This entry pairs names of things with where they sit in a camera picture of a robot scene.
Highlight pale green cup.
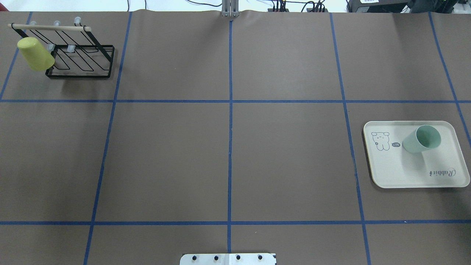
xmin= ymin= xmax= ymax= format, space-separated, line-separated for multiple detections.
xmin=403 ymin=125 xmax=442 ymax=153

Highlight cream rabbit tray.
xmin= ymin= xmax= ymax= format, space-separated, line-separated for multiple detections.
xmin=363 ymin=121 xmax=470 ymax=188

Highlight yellow cup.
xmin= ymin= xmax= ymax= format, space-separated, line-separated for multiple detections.
xmin=17 ymin=37 xmax=55 ymax=71

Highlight aluminium frame post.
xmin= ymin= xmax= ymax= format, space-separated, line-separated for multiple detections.
xmin=222 ymin=0 xmax=240 ymax=17

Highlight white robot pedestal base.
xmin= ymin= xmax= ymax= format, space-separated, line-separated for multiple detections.
xmin=180 ymin=253 xmax=277 ymax=265

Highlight black wire cup rack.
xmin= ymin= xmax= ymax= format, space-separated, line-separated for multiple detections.
xmin=8 ymin=17 xmax=116 ymax=79

